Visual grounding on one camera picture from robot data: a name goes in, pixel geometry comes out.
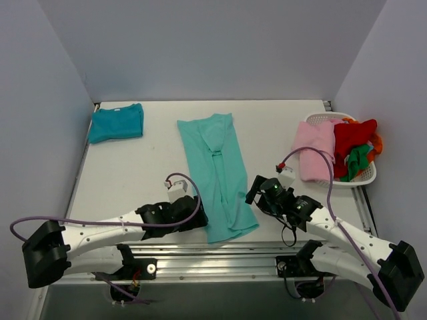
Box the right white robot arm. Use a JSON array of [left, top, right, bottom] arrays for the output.
[[246, 175, 424, 313]]

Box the mint green t shirt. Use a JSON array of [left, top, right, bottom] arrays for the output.
[[177, 113, 259, 244]]

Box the pink t shirt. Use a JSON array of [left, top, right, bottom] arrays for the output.
[[292, 121, 335, 181]]

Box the orange t shirt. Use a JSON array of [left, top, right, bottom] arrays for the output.
[[340, 116, 384, 157]]

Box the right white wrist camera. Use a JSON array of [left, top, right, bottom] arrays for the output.
[[276, 163, 296, 189]]

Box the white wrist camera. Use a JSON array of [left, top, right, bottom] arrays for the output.
[[276, 163, 296, 189], [164, 180, 188, 203]]

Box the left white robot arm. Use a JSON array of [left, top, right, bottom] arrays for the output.
[[22, 195, 208, 289]]

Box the folded teal t shirt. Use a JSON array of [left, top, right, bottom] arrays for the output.
[[88, 103, 144, 144]]

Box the white plastic laundry basket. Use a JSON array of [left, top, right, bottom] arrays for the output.
[[305, 112, 377, 189]]

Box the red t shirt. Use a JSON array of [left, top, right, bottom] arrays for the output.
[[334, 119, 377, 179]]

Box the aluminium rail frame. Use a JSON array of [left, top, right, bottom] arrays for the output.
[[35, 243, 398, 286]]

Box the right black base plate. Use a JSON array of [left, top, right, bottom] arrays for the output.
[[275, 255, 322, 278]]

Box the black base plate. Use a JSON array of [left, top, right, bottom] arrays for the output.
[[95, 258, 157, 281], [275, 255, 322, 278]]

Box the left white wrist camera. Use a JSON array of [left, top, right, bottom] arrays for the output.
[[164, 180, 188, 203]]

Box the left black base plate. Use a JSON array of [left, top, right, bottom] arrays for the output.
[[95, 258, 157, 281]]

